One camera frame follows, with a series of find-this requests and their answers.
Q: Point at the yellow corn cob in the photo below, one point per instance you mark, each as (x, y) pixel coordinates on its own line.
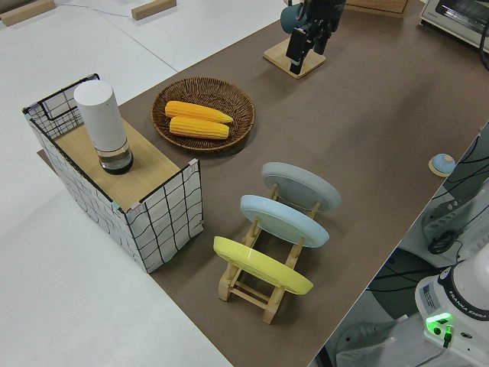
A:
(198, 128)
(195, 110)

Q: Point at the brown wicker basket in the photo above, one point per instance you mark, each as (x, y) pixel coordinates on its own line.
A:
(202, 91)

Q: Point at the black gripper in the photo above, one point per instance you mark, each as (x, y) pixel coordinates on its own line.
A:
(324, 9)

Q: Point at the white toaster oven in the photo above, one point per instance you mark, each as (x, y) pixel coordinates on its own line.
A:
(458, 15)

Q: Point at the light blue plate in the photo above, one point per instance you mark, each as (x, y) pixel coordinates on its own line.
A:
(282, 221)

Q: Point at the gray plate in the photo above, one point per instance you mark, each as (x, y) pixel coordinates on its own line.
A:
(302, 183)

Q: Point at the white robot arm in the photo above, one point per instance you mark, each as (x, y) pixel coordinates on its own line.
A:
(466, 298)

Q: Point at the dark blue mug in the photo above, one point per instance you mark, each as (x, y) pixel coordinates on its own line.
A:
(289, 17)

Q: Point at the blue service bell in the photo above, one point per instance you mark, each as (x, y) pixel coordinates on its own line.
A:
(443, 162)

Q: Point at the wooden plate rack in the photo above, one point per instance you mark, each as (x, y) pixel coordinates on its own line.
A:
(248, 294)

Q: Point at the yellow plate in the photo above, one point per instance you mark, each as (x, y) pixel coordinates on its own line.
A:
(260, 264)

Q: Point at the wooden mug rack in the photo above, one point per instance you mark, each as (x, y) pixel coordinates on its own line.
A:
(277, 57)

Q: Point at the wooden block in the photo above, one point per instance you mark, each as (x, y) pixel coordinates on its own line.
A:
(153, 9)
(26, 11)

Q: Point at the brown table mat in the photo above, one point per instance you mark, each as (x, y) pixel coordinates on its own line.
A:
(363, 114)

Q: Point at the white cylinder bottle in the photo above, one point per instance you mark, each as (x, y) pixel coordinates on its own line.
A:
(101, 118)

